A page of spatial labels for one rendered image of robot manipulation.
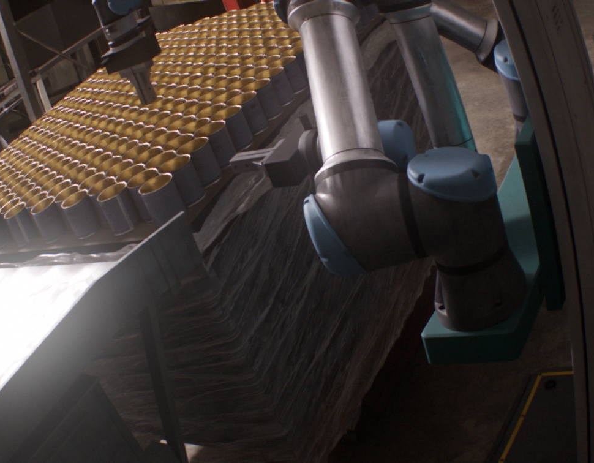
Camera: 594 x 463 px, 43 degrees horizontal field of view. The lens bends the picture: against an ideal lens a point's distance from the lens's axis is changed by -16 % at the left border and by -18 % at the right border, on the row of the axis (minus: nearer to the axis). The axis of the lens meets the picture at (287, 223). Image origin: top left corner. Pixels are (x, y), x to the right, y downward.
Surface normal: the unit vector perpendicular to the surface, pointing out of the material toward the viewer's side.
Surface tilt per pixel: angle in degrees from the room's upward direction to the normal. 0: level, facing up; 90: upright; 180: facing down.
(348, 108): 50
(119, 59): 92
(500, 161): 0
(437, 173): 7
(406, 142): 90
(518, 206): 0
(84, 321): 90
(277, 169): 92
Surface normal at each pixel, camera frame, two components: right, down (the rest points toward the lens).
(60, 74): -0.42, 0.51
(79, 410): 0.84, -0.08
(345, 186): -0.43, -0.25
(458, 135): 0.22, 0.23
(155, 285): 0.69, 0.07
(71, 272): -0.33, -0.85
